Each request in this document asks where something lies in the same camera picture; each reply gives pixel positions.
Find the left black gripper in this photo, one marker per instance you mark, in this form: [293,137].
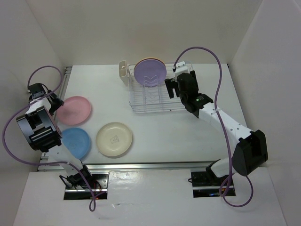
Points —
[57,102]

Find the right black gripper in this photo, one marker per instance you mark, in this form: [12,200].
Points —
[170,84]

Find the pink plastic plate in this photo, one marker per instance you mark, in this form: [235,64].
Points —
[74,111]

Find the purple plastic plate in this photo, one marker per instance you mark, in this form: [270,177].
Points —
[150,73]

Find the yellow plastic plate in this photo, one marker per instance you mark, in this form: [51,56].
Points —
[150,58]

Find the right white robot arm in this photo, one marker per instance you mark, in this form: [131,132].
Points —
[247,149]

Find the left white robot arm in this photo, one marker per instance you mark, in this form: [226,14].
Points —
[43,134]

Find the blue plastic plate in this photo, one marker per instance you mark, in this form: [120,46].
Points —
[77,141]

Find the cream cutlery holder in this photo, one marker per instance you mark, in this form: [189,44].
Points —
[123,72]

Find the cream plastic plate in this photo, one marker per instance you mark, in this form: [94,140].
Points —
[114,139]

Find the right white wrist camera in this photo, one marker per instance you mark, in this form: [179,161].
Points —
[180,68]

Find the white wire dish rack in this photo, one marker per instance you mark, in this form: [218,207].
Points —
[151,96]

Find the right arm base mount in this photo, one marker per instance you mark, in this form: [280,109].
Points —
[205,179]

